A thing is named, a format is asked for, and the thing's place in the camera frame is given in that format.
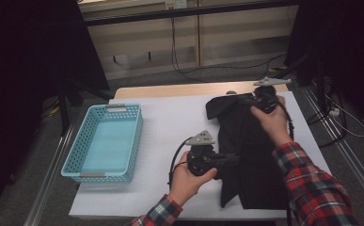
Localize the left hand-held gripper cable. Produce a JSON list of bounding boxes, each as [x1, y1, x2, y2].
[[168, 137, 193, 189]]

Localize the black stand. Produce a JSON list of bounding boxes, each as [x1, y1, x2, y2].
[[272, 50, 328, 107], [56, 78, 115, 137]]

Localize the black hanging cable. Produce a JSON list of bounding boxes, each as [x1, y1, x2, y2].
[[169, 17, 287, 84]]

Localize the black horizontal bar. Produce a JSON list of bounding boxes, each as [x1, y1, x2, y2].
[[83, 0, 300, 27]]

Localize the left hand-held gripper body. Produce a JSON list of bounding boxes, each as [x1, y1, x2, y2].
[[185, 130, 223, 180]]

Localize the hand-held gripper cable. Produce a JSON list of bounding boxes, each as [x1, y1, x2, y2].
[[273, 93, 295, 142], [168, 137, 193, 189]]

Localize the black floor cables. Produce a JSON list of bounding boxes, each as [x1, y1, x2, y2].
[[306, 90, 348, 149]]

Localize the wooden table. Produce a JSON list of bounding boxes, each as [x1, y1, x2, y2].
[[113, 79, 290, 100]]

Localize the white wall socket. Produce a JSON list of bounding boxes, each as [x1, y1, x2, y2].
[[165, 0, 188, 9]]

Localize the light blue plastic basket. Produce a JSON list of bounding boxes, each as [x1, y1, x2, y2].
[[60, 104, 144, 184]]

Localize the black curtain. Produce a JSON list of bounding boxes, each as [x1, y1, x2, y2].
[[0, 0, 110, 220], [284, 0, 364, 133]]

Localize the black shorts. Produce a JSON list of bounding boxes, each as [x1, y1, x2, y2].
[[205, 90, 292, 211]]

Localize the person's left hand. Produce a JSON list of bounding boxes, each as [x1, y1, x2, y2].
[[169, 151, 218, 207]]

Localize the metal floor rail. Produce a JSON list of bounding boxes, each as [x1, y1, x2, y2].
[[24, 123, 75, 226], [301, 86, 364, 205]]

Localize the beige low cabinet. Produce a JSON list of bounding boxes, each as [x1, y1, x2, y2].
[[77, 0, 300, 81]]

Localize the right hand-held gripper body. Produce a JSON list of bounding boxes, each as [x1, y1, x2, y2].
[[251, 76, 292, 114]]

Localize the person's right hand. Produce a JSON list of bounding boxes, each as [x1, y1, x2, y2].
[[250, 95, 293, 149]]

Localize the white floor cable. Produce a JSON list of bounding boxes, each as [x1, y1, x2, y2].
[[324, 93, 364, 138]]

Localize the right hand-held gripper cable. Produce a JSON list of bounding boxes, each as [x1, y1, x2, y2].
[[273, 93, 295, 142]]

